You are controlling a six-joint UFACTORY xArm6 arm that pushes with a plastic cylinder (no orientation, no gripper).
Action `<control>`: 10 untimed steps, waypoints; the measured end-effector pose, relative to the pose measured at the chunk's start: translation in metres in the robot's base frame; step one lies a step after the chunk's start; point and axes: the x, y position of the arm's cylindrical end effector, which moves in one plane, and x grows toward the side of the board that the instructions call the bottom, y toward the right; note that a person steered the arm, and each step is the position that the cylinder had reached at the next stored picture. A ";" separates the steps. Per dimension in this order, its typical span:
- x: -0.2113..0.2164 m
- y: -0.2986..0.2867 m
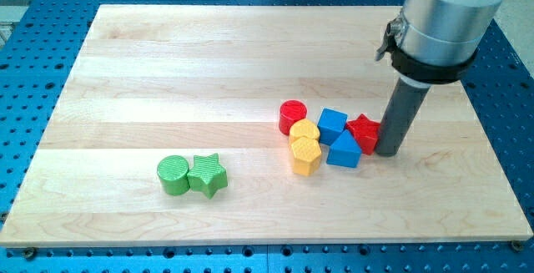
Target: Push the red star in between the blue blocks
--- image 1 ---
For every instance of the blue cube block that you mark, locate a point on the blue cube block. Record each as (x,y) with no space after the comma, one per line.
(331,124)

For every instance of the yellow heart block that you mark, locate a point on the yellow heart block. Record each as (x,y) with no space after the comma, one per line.
(304,128)

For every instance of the red star block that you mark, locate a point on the red star block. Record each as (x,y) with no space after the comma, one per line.
(365,133)

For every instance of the light wooden board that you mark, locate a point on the light wooden board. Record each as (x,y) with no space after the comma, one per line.
(152,81)

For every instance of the red cylinder block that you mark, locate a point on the red cylinder block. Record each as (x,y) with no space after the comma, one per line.
(291,111)

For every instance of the blue perforated metal table plate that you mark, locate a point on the blue perforated metal table plate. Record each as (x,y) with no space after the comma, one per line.
(37,59)

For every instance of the green cylinder block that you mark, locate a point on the green cylinder block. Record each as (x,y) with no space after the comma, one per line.
(173,174)

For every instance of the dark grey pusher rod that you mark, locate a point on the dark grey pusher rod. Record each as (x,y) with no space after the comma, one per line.
(404,103)

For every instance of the green star block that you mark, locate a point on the green star block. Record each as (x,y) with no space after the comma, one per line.
(207,175)

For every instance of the blue triangular prism block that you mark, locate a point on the blue triangular prism block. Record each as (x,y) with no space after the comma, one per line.
(345,151)

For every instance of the yellow hexagon block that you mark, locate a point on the yellow hexagon block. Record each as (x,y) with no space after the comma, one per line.
(305,156)

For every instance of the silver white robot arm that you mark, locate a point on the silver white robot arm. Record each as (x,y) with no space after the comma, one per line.
(435,41)

